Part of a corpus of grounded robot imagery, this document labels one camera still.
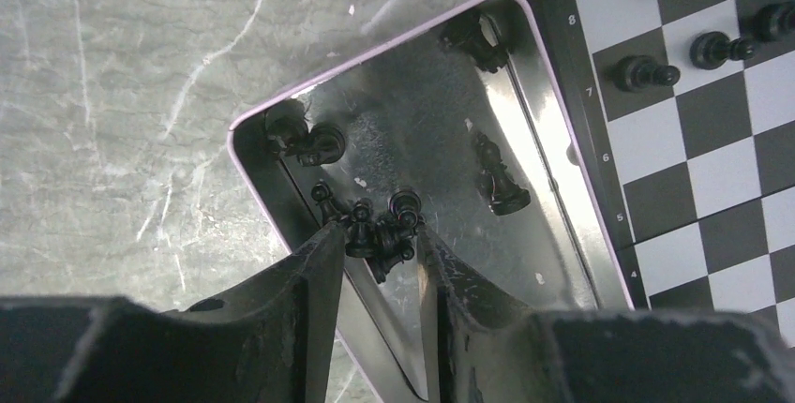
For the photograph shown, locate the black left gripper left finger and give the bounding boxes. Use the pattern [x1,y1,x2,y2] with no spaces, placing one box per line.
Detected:
[1,222,345,402]

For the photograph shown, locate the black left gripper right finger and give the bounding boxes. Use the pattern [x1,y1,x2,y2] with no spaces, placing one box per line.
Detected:
[416,227,794,402]

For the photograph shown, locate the black chess pawn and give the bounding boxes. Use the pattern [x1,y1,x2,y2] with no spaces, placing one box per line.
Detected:
[612,55,681,92]
[689,31,758,70]
[752,1,794,42]

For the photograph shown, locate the black chess pieces pile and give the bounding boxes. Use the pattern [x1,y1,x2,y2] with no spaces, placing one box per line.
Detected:
[262,9,532,283]

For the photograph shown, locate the pink metal tin box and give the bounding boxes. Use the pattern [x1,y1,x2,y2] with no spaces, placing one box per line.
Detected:
[226,0,636,403]

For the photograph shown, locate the black white chessboard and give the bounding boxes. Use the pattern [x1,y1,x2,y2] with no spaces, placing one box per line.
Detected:
[528,0,794,344]

